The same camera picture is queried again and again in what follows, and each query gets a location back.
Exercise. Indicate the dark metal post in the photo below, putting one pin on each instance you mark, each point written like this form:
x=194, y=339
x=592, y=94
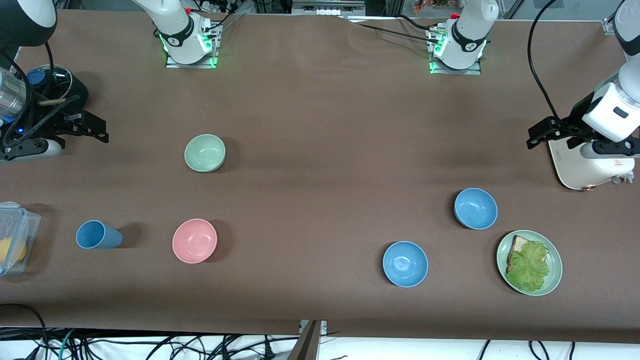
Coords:
x=306, y=345

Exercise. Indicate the cream toaster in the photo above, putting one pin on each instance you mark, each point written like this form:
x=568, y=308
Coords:
x=575, y=170

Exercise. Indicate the green plate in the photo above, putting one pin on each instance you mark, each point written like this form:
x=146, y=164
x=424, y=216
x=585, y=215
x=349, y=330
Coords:
x=554, y=280

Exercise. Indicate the green lettuce leaf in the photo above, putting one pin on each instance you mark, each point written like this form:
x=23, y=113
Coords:
x=529, y=270

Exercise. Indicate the green bowl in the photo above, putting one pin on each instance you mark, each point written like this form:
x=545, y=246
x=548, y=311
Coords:
x=204, y=152

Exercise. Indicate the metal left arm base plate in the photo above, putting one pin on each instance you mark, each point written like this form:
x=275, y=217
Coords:
x=470, y=71

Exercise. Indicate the silver metal device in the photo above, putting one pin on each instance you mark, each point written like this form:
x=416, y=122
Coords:
x=327, y=6

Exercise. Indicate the white power strip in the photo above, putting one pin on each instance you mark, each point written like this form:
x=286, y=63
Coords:
x=215, y=5

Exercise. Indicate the blue bowl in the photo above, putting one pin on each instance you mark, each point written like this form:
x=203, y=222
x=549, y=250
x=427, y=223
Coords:
x=475, y=208
x=405, y=263

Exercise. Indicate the aluminium frame profile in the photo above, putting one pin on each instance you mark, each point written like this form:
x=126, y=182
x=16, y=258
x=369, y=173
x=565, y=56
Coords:
x=609, y=26

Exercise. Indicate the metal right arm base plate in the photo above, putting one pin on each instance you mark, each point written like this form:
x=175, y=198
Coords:
x=192, y=65

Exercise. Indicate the colourful toy food pile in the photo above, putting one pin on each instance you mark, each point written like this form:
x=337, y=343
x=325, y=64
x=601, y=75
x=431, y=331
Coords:
x=432, y=5

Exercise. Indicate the toast slice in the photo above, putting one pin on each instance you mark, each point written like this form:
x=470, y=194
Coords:
x=519, y=244

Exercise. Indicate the brown table cover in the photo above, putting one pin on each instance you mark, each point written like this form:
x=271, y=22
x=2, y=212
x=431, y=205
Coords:
x=300, y=125

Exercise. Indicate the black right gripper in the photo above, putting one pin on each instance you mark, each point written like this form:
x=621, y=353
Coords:
x=56, y=116

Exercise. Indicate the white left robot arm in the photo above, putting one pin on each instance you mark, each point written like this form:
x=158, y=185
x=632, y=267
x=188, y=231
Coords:
x=470, y=35

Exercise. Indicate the yellow lemon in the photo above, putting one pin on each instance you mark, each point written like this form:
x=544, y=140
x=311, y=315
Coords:
x=12, y=250

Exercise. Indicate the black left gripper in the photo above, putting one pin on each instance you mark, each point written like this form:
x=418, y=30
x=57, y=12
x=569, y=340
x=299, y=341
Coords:
x=571, y=125

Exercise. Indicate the blue cup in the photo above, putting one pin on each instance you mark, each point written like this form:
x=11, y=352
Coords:
x=97, y=235

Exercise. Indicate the pink bowl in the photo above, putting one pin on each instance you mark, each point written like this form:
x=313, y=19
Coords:
x=194, y=241

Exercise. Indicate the silver table bracket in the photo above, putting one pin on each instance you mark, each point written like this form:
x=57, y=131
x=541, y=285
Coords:
x=322, y=326

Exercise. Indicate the clear plastic container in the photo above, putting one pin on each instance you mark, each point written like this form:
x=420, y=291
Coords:
x=22, y=220

